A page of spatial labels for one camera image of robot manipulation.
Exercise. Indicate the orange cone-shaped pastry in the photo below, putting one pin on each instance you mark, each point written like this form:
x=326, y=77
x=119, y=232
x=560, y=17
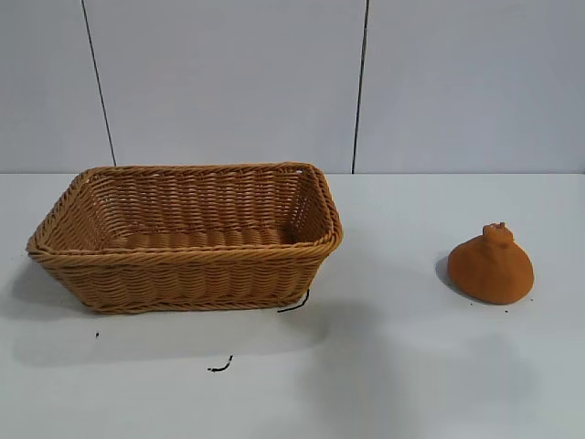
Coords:
x=491, y=274

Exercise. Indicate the woven wicker rectangular basket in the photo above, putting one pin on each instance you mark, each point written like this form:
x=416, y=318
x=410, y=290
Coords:
x=192, y=279

